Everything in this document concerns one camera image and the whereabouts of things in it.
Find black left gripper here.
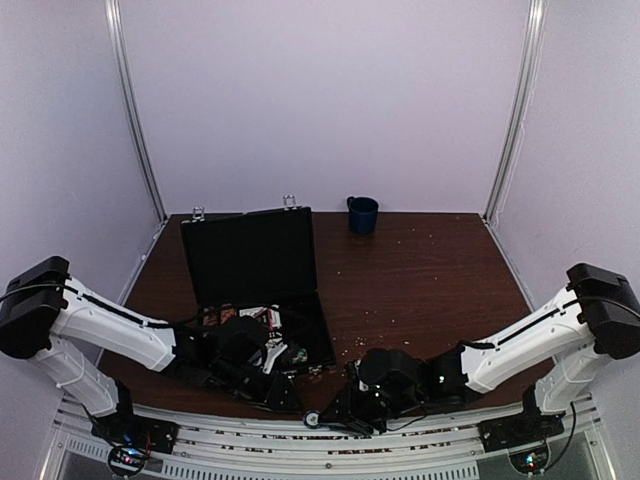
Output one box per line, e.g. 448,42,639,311
212,356,305,413

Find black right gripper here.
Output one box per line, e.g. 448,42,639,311
318,381,424,437

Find blue green 50 chip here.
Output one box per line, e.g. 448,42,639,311
303,410,321,429

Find black poker set case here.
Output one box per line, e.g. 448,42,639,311
180,206,336,373

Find green poker chip stack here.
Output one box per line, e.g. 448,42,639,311
291,348,308,365

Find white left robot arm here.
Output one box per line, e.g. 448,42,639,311
1,256,302,444

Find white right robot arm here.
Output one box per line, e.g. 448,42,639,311
304,263,639,442

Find right row of poker chips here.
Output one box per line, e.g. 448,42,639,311
202,307,237,326

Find white card deck box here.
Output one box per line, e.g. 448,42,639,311
239,306,282,331

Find dark blue mug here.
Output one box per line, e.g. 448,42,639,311
347,196,379,236

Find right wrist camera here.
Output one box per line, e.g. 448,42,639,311
345,348,419,391

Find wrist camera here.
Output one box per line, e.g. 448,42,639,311
345,348,419,391
217,316,289,374

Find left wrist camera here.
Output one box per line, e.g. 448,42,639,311
217,316,289,374

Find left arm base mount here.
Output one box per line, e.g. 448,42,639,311
85,381,179,479

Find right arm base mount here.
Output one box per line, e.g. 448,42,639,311
478,386,565,477

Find left aluminium frame post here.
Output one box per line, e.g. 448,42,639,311
105,0,168,223

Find aluminium frame post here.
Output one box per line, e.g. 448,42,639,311
105,0,168,223
483,0,548,225

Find right aluminium frame post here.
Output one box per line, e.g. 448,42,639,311
483,0,548,225

